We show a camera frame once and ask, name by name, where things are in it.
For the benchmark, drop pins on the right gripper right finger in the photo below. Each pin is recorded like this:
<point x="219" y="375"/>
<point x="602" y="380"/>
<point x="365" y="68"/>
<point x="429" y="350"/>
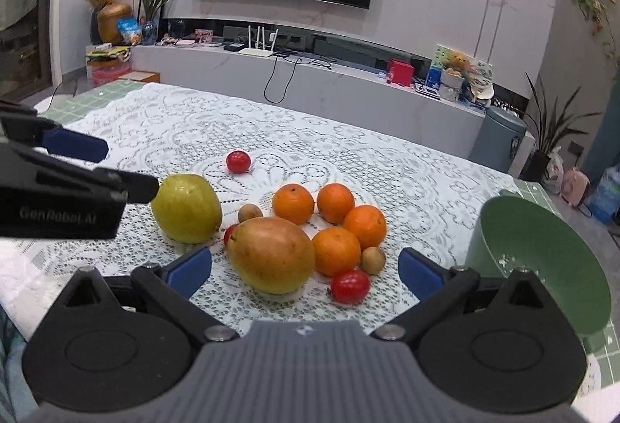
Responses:
<point x="440" y="291"/>

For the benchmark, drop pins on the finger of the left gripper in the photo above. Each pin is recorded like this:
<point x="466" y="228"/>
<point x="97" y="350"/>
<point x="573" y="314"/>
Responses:
<point x="24" y="125"/>
<point x="35" y="174"/>

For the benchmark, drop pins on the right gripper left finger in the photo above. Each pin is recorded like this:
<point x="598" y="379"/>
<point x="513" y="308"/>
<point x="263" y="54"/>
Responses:
<point x="166" y="291"/>

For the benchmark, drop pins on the yellow-green pear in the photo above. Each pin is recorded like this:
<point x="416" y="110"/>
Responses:
<point x="187" y="209"/>

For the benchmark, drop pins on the brown longan right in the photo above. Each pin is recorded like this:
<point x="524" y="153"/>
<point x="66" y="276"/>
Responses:
<point x="373" y="261"/>

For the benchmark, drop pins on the brown longan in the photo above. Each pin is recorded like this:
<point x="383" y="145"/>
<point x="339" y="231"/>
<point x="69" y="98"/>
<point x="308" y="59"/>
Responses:
<point x="373" y="261"/>
<point x="249" y="211"/>

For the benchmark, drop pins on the green colander bowl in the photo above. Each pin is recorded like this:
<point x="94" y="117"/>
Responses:
<point x="511" y="233"/>

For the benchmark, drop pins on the orange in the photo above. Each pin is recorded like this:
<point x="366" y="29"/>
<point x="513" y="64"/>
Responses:
<point x="336" y="250"/>
<point x="367" y="224"/>
<point x="334" y="202"/>
<point x="294" y="203"/>

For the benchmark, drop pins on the brown longan left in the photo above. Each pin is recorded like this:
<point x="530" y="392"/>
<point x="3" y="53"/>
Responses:
<point x="249" y="211"/>

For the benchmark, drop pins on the orange front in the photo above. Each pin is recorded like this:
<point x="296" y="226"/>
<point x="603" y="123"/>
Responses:
<point x="336" y="250"/>

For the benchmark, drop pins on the orange back right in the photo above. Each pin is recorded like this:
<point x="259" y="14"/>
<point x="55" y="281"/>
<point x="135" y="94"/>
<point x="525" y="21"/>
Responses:
<point x="334" y="202"/>

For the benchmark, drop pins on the lone red cherry tomato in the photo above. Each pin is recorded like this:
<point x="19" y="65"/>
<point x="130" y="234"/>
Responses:
<point x="238" y="162"/>

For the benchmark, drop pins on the orange back left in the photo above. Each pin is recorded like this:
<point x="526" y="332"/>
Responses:
<point x="294" y="203"/>

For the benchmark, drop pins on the white lace tablecloth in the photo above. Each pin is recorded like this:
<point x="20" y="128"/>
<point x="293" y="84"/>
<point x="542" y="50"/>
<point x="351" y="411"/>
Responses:
<point x="430" y="199"/>

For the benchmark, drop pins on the golden vase dried flowers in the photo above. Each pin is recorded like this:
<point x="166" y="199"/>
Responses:
<point x="105" y="15"/>

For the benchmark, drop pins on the grey pedal trash bin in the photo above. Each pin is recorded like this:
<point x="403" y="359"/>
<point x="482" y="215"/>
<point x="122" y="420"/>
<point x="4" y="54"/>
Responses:
<point x="498" y="140"/>

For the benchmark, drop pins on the pink piggy heater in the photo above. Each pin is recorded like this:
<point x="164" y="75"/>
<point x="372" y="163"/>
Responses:
<point x="575" y="185"/>

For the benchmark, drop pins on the green checked table mat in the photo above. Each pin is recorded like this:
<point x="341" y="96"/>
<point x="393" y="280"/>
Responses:
<point x="431" y="199"/>

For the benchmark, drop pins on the green plant in vase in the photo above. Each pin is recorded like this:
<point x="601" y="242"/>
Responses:
<point x="155" y="6"/>

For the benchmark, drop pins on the blue water jug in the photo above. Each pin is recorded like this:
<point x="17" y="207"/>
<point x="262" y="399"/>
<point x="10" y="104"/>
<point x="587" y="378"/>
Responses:
<point x="604" y="202"/>

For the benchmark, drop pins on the potted plant by bin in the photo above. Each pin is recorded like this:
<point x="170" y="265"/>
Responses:
<point x="552" y="123"/>

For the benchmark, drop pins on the white tv cabinet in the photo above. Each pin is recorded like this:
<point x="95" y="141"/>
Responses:
<point x="337" y="92"/>

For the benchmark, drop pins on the red box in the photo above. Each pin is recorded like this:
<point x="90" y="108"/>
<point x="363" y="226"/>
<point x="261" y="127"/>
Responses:
<point x="400" y="73"/>

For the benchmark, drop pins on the teddy bear toy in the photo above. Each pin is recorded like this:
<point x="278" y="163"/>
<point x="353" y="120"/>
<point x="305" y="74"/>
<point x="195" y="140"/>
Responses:
<point x="456" y="62"/>

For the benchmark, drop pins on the white wifi router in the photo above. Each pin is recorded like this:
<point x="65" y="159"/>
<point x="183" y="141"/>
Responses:
<point x="262" y="44"/>

